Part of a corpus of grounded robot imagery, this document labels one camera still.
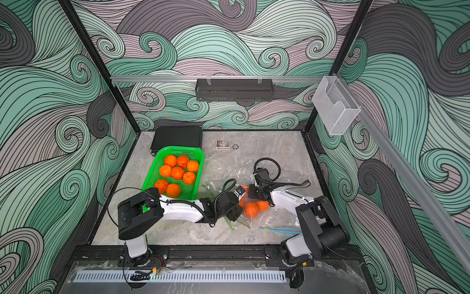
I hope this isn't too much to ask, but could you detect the aluminium wall rail right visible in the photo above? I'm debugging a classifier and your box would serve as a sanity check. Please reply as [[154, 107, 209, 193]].
[[333, 73, 470, 273]]

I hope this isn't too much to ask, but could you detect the clear acrylic wall holder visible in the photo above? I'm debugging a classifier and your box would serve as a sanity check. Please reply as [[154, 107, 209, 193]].
[[312, 75, 361, 136]]

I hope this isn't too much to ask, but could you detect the small card box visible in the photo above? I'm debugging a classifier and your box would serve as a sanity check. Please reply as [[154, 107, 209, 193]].
[[216, 140, 231, 149]]

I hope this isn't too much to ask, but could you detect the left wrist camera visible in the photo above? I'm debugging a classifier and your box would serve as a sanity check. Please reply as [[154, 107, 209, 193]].
[[234, 185, 247, 199]]

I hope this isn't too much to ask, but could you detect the orange fruit taken out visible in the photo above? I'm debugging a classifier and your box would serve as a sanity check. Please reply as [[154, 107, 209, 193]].
[[164, 154, 177, 167]]

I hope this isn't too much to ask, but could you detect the black wall tray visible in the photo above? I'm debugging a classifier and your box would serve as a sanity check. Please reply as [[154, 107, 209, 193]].
[[195, 78, 274, 104]]

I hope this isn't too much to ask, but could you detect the orange fruit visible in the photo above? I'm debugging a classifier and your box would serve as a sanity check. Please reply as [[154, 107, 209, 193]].
[[154, 179, 168, 194], [182, 171, 197, 185], [187, 160, 200, 173], [177, 154, 190, 169], [170, 166, 186, 180], [166, 183, 181, 198], [159, 164, 173, 178]]

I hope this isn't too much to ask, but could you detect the black hard case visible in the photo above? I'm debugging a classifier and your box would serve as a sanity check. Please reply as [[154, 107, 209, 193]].
[[150, 126, 203, 156]]

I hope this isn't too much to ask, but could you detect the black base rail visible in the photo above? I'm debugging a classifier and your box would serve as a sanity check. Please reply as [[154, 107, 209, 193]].
[[66, 245, 365, 269]]

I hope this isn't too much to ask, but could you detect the aluminium wall rail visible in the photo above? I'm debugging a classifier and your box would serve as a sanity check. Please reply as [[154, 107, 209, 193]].
[[333, 73, 470, 273], [109, 75, 324, 85]]

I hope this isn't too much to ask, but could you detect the aluminium wall rail back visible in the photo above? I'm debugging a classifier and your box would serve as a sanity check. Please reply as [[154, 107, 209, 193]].
[[109, 75, 324, 85]]

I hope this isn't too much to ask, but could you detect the green plastic basket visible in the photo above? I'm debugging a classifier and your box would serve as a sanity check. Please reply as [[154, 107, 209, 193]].
[[142, 147, 204, 200]]

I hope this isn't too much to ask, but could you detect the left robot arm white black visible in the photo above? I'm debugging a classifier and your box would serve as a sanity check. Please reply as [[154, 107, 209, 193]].
[[115, 178, 246, 263]]

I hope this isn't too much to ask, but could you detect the green-zip bag of oranges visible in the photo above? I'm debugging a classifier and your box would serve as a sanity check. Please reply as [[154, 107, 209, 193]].
[[198, 178, 243, 230]]

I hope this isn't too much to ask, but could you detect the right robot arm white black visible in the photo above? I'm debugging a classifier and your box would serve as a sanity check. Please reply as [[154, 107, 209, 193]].
[[248, 158, 350, 266]]

